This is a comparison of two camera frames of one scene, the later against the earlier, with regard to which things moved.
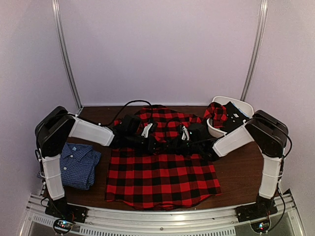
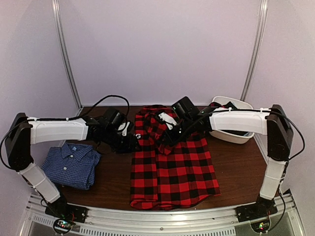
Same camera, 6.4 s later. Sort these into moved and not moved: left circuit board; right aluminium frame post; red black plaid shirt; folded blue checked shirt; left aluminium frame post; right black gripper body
Moved: red black plaid shirt; right black gripper body
Not moved: right aluminium frame post; left aluminium frame post; folded blue checked shirt; left circuit board
